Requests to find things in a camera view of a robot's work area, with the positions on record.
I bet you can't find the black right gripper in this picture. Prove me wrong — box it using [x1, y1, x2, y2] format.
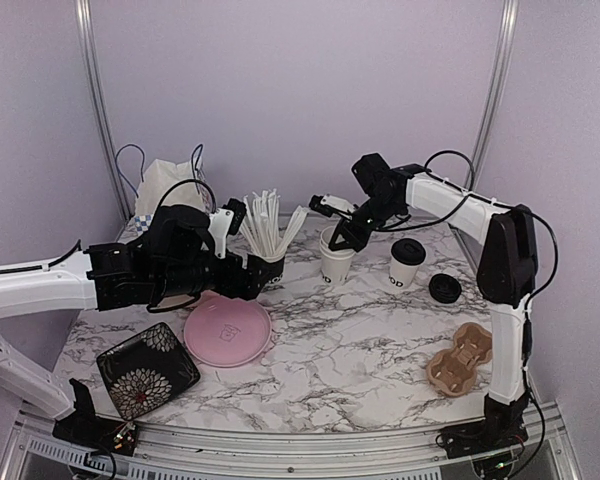
[328, 194, 402, 252]

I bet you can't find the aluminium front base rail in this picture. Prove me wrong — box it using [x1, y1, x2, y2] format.
[0, 403, 582, 479]

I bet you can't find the brown cardboard cup carrier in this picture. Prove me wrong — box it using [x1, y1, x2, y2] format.
[426, 322, 492, 397]

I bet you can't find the aluminium frame post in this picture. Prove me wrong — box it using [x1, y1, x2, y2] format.
[464, 0, 519, 187]
[75, 0, 131, 221]

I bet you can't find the white paper coffee cup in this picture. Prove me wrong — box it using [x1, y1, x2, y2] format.
[389, 258, 420, 289]

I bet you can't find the stack of black lids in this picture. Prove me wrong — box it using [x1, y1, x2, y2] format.
[428, 273, 462, 304]

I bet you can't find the black floral square plate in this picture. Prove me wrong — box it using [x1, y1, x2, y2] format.
[96, 322, 201, 420]

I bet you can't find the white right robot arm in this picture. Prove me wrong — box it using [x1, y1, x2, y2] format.
[310, 155, 538, 448]

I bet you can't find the blue checkered paper bag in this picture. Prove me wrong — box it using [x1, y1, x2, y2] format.
[114, 143, 217, 235]

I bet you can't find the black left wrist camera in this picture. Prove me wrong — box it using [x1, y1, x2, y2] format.
[146, 198, 246, 262]

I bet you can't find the black cup holding straws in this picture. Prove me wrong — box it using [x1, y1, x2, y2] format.
[261, 253, 285, 287]

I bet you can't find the stack of white paper cups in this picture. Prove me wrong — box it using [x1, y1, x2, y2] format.
[319, 226, 355, 286]

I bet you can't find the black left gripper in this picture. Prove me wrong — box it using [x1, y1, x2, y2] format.
[154, 250, 277, 300]

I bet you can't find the right aluminium frame post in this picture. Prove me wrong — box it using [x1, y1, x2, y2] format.
[464, 0, 519, 187]

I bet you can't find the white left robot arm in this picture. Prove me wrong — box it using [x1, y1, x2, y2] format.
[0, 306, 290, 430]

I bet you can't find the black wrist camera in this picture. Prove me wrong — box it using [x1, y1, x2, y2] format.
[351, 153, 391, 196]
[146, 198, 246, 262]

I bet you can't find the left aluminium frame post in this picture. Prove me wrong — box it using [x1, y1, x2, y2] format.
[75, 0, 131, 221]

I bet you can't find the bundle of wrapped white straws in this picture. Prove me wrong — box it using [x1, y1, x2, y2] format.
[239, 189, 309, 263]

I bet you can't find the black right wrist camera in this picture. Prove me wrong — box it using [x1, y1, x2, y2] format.
[351, 153, 391, 196]

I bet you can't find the pink round plate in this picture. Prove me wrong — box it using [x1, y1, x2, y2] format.
[183, 295, 272, 368]

